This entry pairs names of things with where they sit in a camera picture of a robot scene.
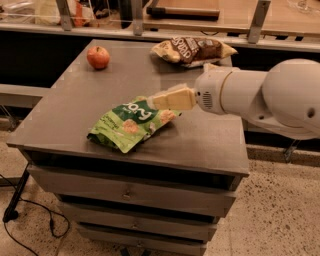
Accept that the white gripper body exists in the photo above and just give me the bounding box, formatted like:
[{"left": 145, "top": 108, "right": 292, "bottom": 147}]
[{"left": 195, "top": 67, "right": 238, "bottom": 115}]

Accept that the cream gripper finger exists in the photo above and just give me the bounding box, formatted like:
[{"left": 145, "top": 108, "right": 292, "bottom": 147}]
[
  {"left": 203, "top": 63, "right": 218, "bottom": 72},
  {"left": 147, "top": 84, "right": 197, "bottom": 110}
]

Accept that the red apple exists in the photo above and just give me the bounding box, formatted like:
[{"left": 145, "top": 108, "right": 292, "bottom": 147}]
[{"left": 87, "top": 46, "right": 110, "bottom": 70}]

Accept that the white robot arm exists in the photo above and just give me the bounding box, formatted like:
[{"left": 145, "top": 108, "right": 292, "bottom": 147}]
[{"left": 147, "top": 59, "right": 320, "bottom": 140}]

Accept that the brown chip bag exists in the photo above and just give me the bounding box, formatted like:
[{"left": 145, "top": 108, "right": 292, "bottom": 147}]
[{"left": 151, "top": 37, "right": 237, "bottom": 68}]

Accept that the green snack bag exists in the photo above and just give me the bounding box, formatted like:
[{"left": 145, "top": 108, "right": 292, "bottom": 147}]
[{"left": 87, "top": 96, "right": 181, "bottom": 153}]

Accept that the grey drawer cabinet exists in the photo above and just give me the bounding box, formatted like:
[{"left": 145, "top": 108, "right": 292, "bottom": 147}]
[{"left": 8, "top": 40, "right": 249, "bottom": 256}]

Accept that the black stand leg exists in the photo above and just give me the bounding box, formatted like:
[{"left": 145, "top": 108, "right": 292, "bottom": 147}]
[{"left": 0, "top": 169, "right": 29, "bottom": 223}]

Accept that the metal railing post right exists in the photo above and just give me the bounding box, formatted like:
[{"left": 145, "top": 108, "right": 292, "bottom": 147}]
[{"left": 247, "top": 0, "right": 271, "bottom": 44}]

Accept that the metal railing post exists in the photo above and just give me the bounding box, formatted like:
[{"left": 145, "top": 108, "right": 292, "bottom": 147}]
[
  {"left": 56, "top": 0, "right": 73, "bottom": 31},
  {"left": 131, "top": 0, "right": 144, "bottom": 36},
  {"left": 247, "top": 0, "right": 271, "bottom": 44}
]

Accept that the metal railing post middle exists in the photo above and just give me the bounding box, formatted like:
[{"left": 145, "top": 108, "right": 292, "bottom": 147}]
[{"left": 131, "top": 0, "right": 144, "bottom": 36}]

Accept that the metal railing post left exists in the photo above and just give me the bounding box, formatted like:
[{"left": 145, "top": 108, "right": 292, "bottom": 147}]
[{"left": 56, "top": 0, "right": 73, "bottom": 31}]

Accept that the black cable on floor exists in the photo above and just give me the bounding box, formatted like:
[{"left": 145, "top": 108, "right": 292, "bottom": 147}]
[{"left": 0, "top": 174, "right": 71, "bottom": 256}]

